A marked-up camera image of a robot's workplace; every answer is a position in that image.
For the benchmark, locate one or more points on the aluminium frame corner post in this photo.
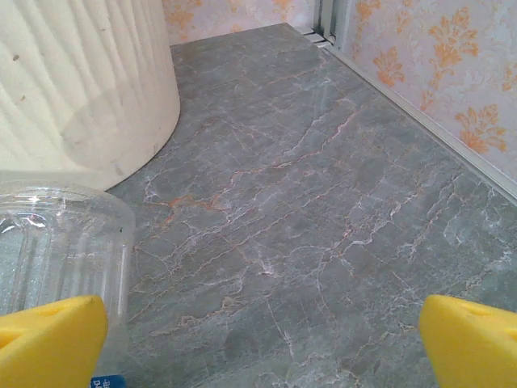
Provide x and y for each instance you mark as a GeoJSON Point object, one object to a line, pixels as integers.
{"type": "Point", "coordinates": [331, 20]}

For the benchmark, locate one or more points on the white ribbed plastic bin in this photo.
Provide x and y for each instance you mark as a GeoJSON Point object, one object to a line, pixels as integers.
{"type": "Point", "coordinates": [81, 81]}

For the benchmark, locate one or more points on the aluminium table edge rail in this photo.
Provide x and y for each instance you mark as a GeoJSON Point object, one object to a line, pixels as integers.
{"type": "Point", "coordinates": [404, 109]}

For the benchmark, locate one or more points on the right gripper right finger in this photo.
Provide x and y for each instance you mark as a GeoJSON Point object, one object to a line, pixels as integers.
{"type": "Point", "coordinates": [472, 347]}

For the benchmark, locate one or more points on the clear bottle blue label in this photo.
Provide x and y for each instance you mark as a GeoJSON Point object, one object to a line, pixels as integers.
{"type": "Point", "coordinates": [72, 242]}

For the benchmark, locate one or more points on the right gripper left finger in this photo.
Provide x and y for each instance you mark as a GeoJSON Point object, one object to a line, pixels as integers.
{"type": "Point", "coordinates": [48, 347]}

